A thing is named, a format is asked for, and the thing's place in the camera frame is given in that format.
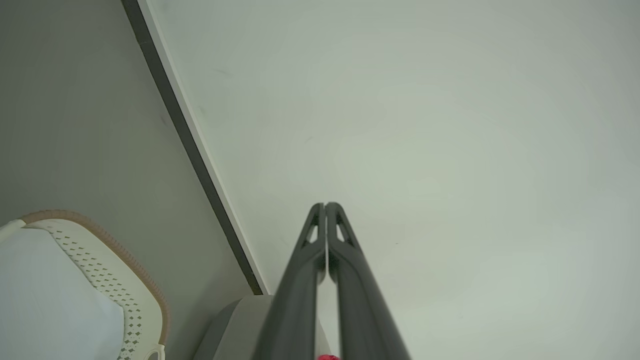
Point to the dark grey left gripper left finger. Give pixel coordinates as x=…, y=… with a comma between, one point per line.
x=295, y=310

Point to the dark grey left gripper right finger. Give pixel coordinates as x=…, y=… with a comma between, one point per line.
x=365, y=310

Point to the red cloth garment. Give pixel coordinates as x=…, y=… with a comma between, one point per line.
x=328, y=357

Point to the white perforated laundry basket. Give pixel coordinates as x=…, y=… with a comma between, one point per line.
x=115, y=280

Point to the white clothing item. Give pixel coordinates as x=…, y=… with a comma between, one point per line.
x=50, y=300

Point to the grey fabric sofa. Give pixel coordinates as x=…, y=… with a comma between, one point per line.
x=235, y=330

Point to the dark wall baseboard strip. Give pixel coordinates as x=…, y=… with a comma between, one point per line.
x=195, y=155

